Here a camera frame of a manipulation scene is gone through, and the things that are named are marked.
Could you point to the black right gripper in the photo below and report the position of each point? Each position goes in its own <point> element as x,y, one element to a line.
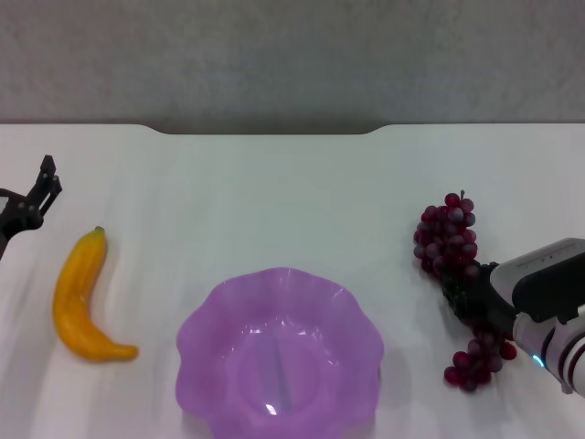
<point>500,311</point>

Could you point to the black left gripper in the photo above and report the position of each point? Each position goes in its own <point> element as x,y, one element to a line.
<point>18,212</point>

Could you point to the dark red grape bunch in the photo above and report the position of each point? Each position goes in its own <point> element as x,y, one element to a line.
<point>445,233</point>

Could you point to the yellow plastic banana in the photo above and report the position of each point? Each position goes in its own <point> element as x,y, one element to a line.
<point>75,297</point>

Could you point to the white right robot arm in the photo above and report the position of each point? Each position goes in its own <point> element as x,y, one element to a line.
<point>566,352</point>

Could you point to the purple wavy-edged plastic plate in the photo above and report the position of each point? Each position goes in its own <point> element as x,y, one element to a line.
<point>279,366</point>

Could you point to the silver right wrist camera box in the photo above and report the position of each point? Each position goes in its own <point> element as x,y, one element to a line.
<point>539,283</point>

